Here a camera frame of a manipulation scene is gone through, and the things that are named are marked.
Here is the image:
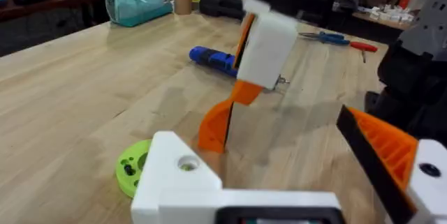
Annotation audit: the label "white block left gripper left finger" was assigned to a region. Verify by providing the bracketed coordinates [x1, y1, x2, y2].
[131, 130, 223, 224]

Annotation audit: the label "white orange left gripper right finger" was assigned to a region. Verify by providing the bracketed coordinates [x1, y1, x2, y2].
[335, 105, 447, 224]

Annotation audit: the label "blue electric screwdriver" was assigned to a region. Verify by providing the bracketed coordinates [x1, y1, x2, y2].
[188, 45, 291, 86]

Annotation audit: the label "green disc with holes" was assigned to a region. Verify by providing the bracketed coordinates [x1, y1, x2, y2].
[115, 139, 153, 199]

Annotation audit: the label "black case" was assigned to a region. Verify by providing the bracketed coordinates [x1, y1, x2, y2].
[198, 0, 246, 21]

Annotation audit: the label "brown cup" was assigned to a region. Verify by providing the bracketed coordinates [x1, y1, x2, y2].
[173, 0, 193, 16]

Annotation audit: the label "teal zip bag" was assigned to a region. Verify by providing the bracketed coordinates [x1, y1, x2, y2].
[105, 0, 174, 28]

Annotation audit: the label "heap of white parts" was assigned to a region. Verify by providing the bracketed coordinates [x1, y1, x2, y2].
[362, 3, 416, 25]

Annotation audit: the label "dark brown side table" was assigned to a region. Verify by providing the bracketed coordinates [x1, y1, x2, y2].
[0, 0, 101, 23]

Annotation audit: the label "blue handled scissors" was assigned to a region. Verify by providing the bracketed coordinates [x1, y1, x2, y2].
[298, 31, 351, 47]

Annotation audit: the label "red handled tool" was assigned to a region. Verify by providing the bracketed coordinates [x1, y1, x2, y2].
[349, 40, 379, 64]

